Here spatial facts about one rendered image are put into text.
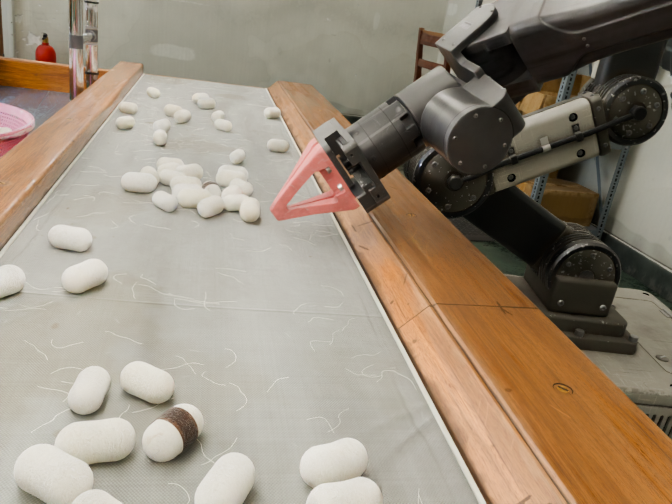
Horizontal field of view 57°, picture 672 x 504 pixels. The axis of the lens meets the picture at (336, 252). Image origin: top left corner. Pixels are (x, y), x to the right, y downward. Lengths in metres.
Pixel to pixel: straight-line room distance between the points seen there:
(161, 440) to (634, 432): 0.25
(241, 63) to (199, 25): 0.42
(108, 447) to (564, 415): 0.24
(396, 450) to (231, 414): 0.09
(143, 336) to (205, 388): 0.07
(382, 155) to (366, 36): 4.80
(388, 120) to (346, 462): 0.33
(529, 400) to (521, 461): 0.05
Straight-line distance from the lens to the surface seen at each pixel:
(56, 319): 0.45
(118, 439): 0.32
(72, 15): 1.18
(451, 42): 0.58
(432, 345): 0.43
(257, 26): 5.19
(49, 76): 1.67
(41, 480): 0.30
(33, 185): 0.65
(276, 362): 0.41
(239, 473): 0.30
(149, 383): 0.36
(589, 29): 0.54
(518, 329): 0.46
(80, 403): 0.35
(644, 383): 1.12
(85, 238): 0.54
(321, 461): 0.31
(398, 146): 0.56
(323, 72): 5.29
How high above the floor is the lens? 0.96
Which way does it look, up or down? 22 degrees down
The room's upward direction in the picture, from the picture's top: 9 degrees clockwise
